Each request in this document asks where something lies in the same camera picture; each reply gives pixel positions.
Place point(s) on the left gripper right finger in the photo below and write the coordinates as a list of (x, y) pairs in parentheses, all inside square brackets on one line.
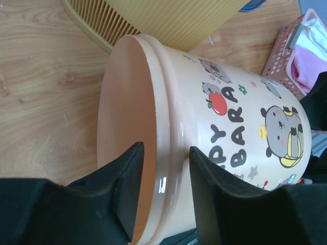
[(229, 210)]

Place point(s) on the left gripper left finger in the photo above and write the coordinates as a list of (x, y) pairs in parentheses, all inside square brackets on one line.
[(99, 208)]

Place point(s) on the peach cartoon plastic bucket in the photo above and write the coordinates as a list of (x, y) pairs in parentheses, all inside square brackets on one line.
[(253, 127)]

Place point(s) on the yellow slatted waste bin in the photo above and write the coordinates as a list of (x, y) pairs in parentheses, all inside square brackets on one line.
[(178, 24)]

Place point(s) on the large blue plastic bucket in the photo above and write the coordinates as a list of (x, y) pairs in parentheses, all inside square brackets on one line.
[(251, 5)]

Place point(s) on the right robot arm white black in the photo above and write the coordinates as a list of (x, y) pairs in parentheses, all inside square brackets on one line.
[(314, 104)]

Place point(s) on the pink perforated basket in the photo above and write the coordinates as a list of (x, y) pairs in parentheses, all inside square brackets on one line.
[(278, 66)]

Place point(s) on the pink towel in basket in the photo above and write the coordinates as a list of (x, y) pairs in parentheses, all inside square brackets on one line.
[(306, 67)]

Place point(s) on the white cloth in basket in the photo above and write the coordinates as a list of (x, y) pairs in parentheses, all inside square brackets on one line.
[(313, 38)]

